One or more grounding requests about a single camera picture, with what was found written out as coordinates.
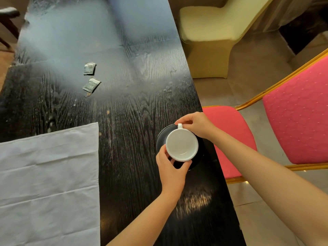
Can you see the white cloth napkin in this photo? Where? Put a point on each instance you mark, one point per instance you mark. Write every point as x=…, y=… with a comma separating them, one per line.
x=48, y=187

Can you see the black saucer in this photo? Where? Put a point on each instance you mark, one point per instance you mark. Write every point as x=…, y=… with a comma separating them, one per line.
x=161, y=135

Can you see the dark wooden chair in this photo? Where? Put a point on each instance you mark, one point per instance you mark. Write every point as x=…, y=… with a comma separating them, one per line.
x=7, y=23

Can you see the person's left thumb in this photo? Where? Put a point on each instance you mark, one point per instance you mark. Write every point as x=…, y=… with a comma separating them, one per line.
x=185, y=167

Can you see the person's right hand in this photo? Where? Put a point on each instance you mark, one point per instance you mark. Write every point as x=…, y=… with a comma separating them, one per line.
x=198, y=124

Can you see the person's left hand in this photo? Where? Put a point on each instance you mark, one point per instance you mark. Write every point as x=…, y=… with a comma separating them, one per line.
x=170, y=175

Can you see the person's right fingers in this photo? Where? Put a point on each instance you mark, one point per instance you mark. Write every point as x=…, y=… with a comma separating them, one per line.
x=185, y=121

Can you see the white ceramic cup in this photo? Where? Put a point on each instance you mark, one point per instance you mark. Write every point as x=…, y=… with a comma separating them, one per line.
x=182, y=144

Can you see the cream covered chair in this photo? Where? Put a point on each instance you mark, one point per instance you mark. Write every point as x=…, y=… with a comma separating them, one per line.
x=217, y=30

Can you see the pink chair with gold frame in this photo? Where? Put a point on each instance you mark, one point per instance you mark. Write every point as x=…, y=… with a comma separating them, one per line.
x=294, y=117

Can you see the small grey sachet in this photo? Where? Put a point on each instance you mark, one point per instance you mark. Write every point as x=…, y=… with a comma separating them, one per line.
x=89, y=69
x=91, y=85

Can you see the person's right forearm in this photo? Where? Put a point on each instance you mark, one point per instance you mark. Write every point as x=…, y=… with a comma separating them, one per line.
x=271, y=189

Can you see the person's left forearm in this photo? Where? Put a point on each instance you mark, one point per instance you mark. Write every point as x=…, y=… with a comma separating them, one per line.
x=146, y=221

